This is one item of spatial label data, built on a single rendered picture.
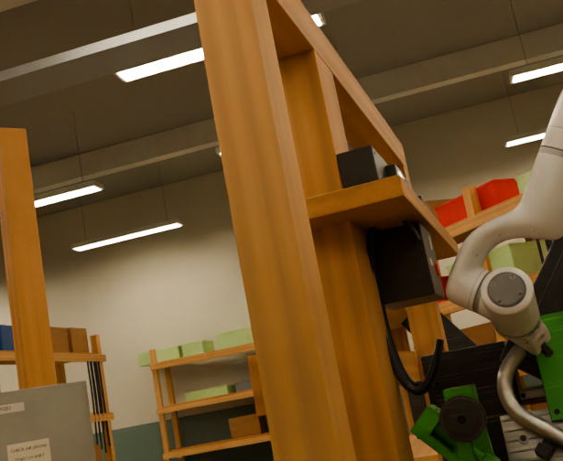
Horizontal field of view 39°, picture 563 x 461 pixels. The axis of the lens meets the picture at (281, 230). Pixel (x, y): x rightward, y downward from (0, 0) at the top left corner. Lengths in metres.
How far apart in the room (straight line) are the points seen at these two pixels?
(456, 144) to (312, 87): 9.56
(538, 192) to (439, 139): 9.76
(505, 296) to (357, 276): 0.28
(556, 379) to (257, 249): 0.76
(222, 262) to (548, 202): 10.13
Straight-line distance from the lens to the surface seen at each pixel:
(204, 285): 11.43
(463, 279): 1.40
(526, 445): 1.66
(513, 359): 1.64
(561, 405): 1.65
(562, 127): 1.39
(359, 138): 2.19
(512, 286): 1.35
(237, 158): 1.15
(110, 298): 11.99
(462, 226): 5.15
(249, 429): 10.65
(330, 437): 1.08
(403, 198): 1.39
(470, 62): 9.22
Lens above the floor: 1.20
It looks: 12 degrees up
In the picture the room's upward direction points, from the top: 11 degrees counter-clockwise
